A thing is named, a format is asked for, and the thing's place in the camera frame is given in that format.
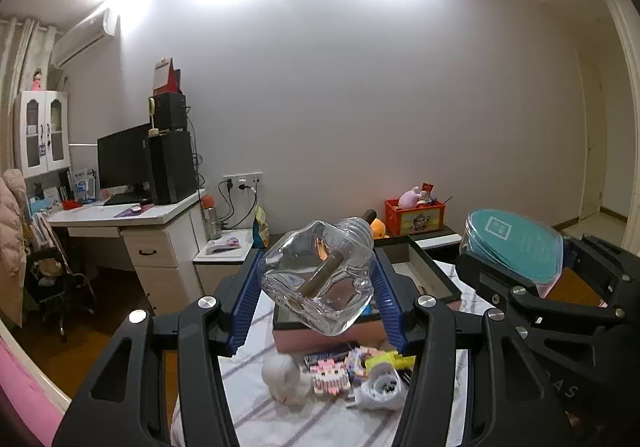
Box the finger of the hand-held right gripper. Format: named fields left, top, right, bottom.
left=562, top=234, right=640, bottom=313
left=455, top=252, right=626, bottom=328

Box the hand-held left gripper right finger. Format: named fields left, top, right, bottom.
left=372, top=247, right=571, bottom=447

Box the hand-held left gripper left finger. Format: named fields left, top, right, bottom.
left=52, top=247, right=266, bottom=447

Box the teal lidded clear jar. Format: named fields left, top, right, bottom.
left=464, top=209, right=564, bottom=299

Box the pink box with black rim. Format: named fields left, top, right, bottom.
left=272, top=234, right=462, bottom=354

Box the white plug adapter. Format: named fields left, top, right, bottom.
left=349, top=362, right=407, bottom=411

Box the white bear figurine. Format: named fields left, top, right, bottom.
left=262, top=354, right=314, bottom=406

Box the white nightstand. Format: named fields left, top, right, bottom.
left=192, top=227, right=261, bottom=296

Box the colourful block set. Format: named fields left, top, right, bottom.
left=345, top=347, right=382, bottom=384

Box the pink packet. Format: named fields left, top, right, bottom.
left=206, top=236, right=242, bottom=254

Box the yellow and blue snack bag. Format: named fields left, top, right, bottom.
left=251, top=205, right=271, bottom=249

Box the pink block toy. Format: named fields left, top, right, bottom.
left=310, top=359, right=352, bottom=396

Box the red printed crate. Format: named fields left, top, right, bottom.
left=385, top=198, right=448, bottom=237

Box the red-capped water bottle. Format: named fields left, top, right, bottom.
left=201, top=195, right=222, bottom=241

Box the white desk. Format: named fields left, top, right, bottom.
left=47, top=189, right=207, bottom=316

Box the pink plush toy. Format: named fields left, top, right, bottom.
left=398, top=186, right=425, bottom=209

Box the white striped quilt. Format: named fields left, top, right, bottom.
left=170, top=247, right=471, bottom=447

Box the purple mouse pad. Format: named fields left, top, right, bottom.
left=114, top=204, right=154, bottom=219

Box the black computer tower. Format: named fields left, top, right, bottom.
left=149, top=130, right=199, bottom=206

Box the black keyboard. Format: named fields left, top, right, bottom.
left=103, top=193, right=146, bottom=207

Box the black desk chair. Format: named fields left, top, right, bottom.
left=22, top=212, right=99, bottom=344

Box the black computer monitor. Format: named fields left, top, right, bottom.
left=97, top=123, right=154, bottom=200

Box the blue and white box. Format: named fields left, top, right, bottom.
left=72, top=168, right=97, bottom=202

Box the black speaker box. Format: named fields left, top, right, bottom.
left=152, top=93, right=189, bottom=132

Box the pink down jacket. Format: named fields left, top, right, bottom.
left=0, top=168, right=29, bottom=328

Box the red and white folder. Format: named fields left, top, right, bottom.
left=152, top=58, right=182, bottom=96

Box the pink bedsheet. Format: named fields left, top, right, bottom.
left=0, top=327, right=57, bottom=447

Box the white glass-door cabinet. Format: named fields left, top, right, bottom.
left=14, top=91, right=71, bottom=179

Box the white air conditioner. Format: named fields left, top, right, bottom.
left=51, top=8, right=119, bottom=68

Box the beige curtain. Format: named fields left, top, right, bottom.
left=0, top=17, right=57, bottom=174

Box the black power cable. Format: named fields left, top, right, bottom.
left=217, top=179, right=236, bottom=229

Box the white wall socket strip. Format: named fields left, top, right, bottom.
left=222, top=172, right=264, bottom=193

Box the white door frame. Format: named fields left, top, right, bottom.
left=597, top=0, right=640, bottom=240

